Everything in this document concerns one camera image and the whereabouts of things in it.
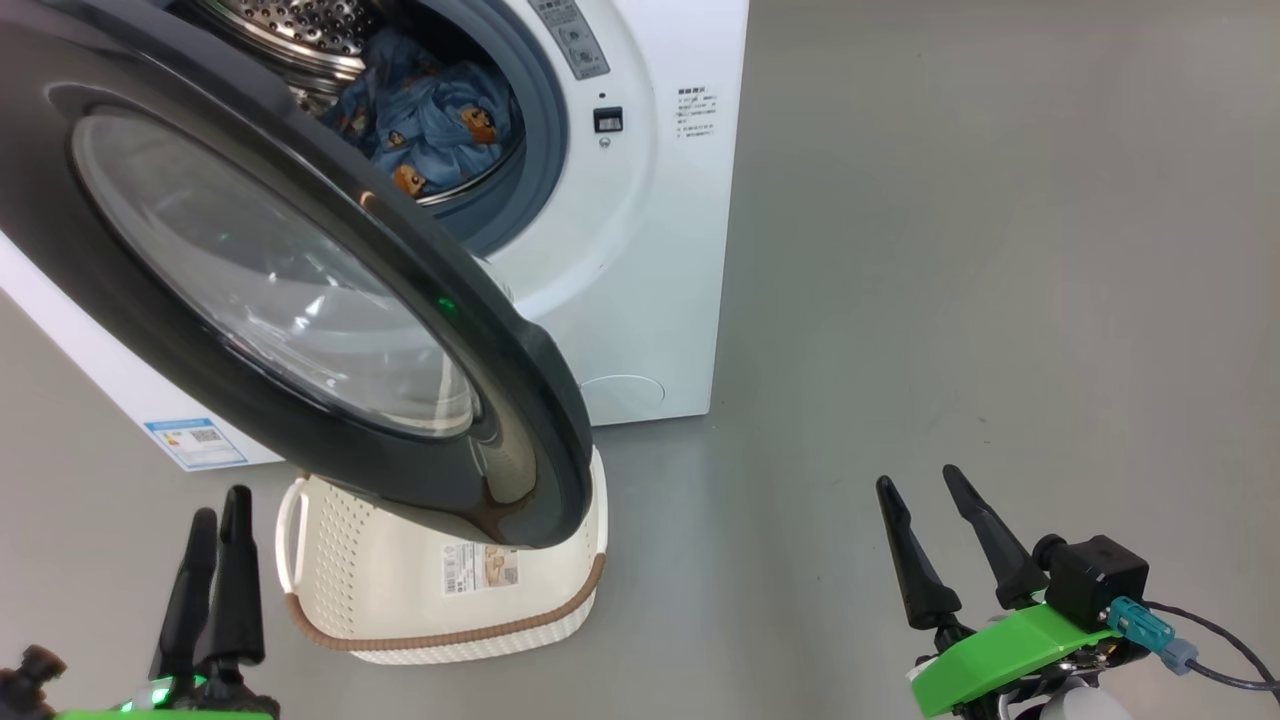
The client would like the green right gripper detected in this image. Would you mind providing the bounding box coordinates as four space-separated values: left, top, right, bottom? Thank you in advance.
876 464 1151 720

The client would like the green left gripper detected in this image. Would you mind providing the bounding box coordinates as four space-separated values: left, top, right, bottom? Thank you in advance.
55 485 281 720

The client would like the black round glass washer door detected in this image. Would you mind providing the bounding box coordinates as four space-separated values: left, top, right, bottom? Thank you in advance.
0 0 596 551

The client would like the blue cartoon garment with pen mark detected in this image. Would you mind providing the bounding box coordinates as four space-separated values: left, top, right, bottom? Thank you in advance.
395 65 519 198

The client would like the white front-load washing machine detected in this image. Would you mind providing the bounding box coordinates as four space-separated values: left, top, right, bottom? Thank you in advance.
0 0 751 471

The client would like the perforated steel washer drum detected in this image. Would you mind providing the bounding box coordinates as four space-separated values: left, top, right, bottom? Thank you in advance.
195 0 528 208

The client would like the blue energy label sticker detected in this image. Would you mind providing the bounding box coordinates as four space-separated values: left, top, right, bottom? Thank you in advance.
143 417 248 471

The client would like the white perforated brown-rimmed laundry basket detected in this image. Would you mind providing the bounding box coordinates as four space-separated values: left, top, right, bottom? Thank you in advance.
275 445 609 666

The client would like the paper basket label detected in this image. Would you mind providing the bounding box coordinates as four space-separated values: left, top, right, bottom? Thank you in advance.
443 543 520 597

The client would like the round white filter cover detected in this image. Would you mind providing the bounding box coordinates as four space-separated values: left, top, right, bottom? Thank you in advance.
580 375 666 426

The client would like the printed text notice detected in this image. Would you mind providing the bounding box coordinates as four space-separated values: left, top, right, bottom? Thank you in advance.
677 87 716 138

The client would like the grey warning sticker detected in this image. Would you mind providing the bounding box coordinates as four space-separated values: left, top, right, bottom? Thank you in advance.
527 0 611 81

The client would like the black cable with teal connector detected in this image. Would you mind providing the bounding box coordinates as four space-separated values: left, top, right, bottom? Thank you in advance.
1108 597 1280 694

